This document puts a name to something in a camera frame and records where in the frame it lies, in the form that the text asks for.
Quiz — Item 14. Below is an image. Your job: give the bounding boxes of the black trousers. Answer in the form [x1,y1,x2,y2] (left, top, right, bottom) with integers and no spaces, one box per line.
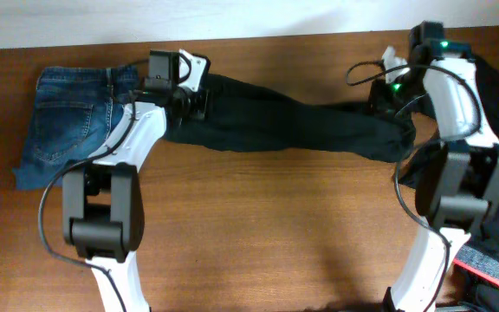
[164,75,416,163]

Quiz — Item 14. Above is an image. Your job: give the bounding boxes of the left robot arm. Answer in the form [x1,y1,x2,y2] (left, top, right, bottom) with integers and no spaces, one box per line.
[62,49,211,311]

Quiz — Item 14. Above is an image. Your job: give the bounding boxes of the folded blue denim jeans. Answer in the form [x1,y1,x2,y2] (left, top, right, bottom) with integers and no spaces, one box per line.
[13,66,139,191]

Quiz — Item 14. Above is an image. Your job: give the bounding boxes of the grey red-trimmed garment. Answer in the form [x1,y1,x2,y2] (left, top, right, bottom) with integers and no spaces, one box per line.
[453,245,499,288]

